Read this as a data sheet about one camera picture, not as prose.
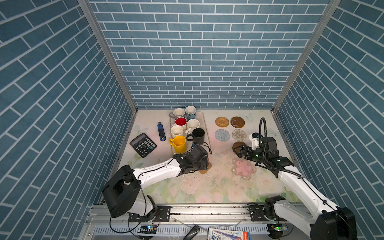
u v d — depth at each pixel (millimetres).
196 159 645
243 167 894
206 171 886
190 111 1107
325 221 384
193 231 660
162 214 737
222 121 1143
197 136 966
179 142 971
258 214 735
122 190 421
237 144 994
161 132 1048
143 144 978
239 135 1050
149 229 722
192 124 1040
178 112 1096
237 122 1127
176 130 1016
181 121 1040
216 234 680
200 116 1158
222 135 1050
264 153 627
